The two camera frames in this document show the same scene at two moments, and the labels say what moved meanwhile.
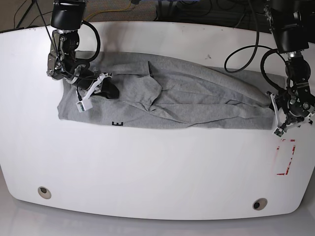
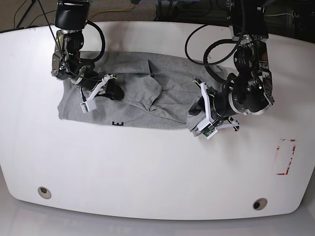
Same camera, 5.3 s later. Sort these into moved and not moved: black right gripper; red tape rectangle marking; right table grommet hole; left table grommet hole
Moved: black right gripper
Not moved: red tape rectangle marking; right table grommet hole; left table grommet hole
